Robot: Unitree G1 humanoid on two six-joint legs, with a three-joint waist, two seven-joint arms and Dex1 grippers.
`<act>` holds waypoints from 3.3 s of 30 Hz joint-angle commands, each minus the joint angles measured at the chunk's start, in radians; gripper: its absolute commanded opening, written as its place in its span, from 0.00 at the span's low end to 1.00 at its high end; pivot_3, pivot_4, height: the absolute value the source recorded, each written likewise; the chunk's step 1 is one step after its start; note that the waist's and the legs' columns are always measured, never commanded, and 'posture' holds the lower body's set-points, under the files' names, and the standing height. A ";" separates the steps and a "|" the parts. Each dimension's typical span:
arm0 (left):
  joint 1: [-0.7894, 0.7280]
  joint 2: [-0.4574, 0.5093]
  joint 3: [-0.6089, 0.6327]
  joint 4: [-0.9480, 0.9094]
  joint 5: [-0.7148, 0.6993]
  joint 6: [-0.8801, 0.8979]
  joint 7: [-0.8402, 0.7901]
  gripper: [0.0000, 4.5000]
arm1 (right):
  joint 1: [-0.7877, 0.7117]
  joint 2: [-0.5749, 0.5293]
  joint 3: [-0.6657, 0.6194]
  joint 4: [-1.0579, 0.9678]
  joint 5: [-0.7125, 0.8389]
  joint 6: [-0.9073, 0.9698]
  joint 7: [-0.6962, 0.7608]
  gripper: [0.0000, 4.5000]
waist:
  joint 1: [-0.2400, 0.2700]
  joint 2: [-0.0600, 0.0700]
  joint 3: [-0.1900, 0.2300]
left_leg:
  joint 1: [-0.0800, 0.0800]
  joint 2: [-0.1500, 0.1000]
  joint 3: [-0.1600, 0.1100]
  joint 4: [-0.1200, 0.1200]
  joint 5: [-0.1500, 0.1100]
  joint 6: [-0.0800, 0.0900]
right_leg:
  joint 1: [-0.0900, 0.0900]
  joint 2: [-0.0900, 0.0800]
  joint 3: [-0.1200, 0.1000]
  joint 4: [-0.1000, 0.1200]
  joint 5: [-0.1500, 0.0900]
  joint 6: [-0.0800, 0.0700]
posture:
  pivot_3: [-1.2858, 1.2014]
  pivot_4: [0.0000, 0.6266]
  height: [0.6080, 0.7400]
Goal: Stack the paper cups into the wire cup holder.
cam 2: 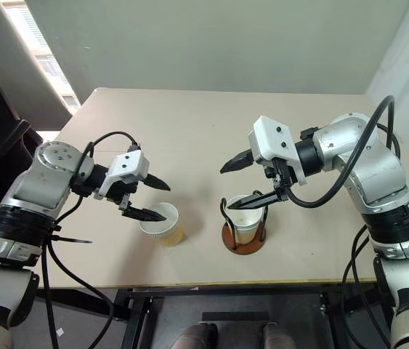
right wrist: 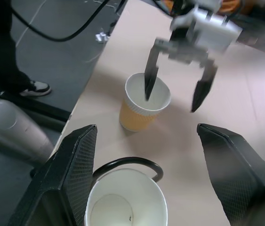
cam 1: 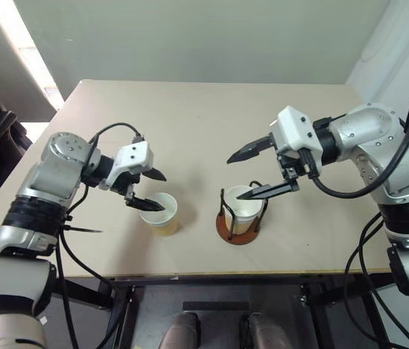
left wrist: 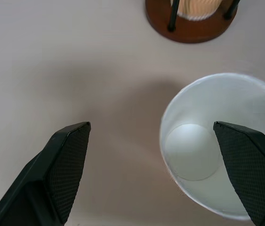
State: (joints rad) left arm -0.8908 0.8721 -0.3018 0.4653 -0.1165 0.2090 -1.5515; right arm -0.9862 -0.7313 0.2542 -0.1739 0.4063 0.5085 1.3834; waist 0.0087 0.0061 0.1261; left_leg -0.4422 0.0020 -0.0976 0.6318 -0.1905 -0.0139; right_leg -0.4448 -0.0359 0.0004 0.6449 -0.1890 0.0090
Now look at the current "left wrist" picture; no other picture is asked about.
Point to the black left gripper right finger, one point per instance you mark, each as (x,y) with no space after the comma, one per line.
(252,169)

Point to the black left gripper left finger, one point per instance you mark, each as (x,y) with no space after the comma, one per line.
(52,174)

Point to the white paper cup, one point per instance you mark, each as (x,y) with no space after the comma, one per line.
(240,103)

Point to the ribbed beige paper cup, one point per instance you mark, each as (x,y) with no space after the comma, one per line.
(198,8)

